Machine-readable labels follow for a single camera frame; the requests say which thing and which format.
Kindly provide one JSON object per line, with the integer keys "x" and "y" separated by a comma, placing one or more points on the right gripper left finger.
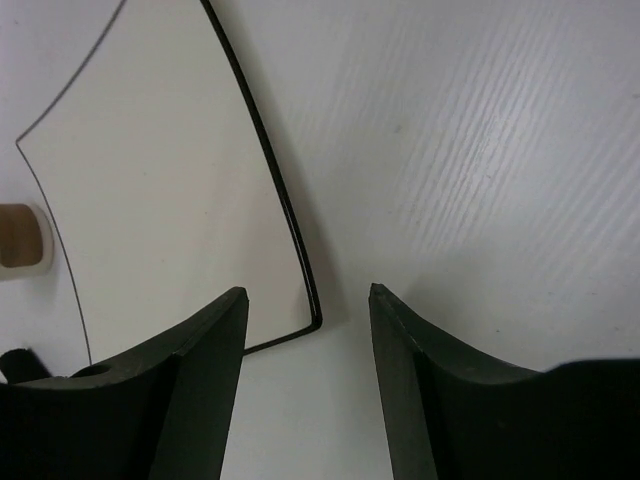
{"x": 160, "y": 410}

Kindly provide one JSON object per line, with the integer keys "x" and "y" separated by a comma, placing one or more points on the white square plate black rim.
{"x": 164, "y": 186}

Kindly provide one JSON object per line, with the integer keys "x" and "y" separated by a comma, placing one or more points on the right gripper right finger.
{"x": 453, "y": 412}

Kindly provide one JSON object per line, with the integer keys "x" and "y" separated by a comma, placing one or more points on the white cup with brown band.
{"x": 27, "y": 244}

